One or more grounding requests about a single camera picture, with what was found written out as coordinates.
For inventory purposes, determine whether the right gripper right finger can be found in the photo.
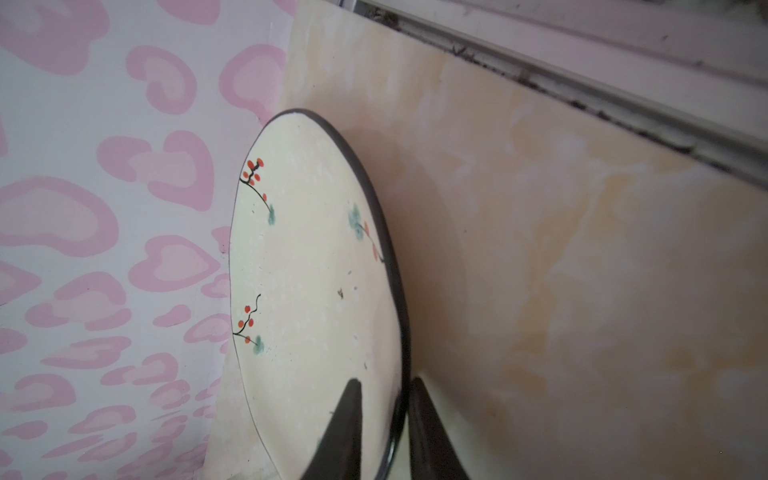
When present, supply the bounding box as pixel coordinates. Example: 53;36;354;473
408;377;469;480

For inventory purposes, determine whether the white plate brown rim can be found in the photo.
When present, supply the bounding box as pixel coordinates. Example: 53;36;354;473
229;109;411;479

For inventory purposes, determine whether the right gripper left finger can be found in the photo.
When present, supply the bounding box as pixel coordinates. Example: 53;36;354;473
302;379;363;480

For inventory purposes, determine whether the aluminium frame post right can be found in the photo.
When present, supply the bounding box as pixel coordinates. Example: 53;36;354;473
344;1;767;186

